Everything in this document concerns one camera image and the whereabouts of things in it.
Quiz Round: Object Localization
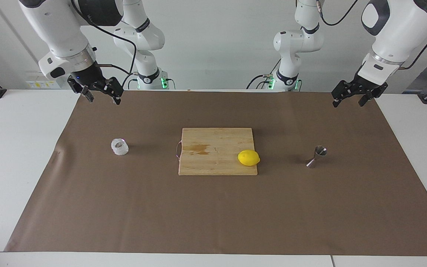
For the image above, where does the black base cable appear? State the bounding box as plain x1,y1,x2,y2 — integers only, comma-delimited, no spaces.
122,72,140,90
246,61,282,90

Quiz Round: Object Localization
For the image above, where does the steel double jigger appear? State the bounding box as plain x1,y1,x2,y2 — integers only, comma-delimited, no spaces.
306,146,328,169

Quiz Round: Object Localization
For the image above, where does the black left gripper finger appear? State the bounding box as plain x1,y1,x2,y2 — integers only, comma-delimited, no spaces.
331,80,360,108
358,86,387,107

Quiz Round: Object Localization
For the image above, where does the yellow lemon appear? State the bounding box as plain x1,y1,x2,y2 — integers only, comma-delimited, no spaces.
238,150,261,167

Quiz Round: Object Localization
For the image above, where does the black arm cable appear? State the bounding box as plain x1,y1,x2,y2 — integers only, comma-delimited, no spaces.
71,0,138,89
315,0,427,71

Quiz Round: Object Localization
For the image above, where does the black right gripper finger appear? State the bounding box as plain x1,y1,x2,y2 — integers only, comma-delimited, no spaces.
94,77,124,106
68,79,95,103

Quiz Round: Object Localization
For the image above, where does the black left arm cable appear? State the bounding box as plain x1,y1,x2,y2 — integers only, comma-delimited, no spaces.
315,0,427,71

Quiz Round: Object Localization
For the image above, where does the clear textured glass cup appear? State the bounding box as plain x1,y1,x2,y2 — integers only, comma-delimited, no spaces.
110,138,129,156

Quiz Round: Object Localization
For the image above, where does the brown table mat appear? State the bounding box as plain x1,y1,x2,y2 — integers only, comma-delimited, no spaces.
4,90,427,256

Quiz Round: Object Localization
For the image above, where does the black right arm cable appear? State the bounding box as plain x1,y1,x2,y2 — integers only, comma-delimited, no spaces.
71,0,138,89

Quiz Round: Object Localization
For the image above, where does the white wall socket box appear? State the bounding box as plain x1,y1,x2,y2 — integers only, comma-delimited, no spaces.
26,71,69,89

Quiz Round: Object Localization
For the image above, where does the wooden cutting board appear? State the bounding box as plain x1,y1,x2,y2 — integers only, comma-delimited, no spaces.
176,128,258,176

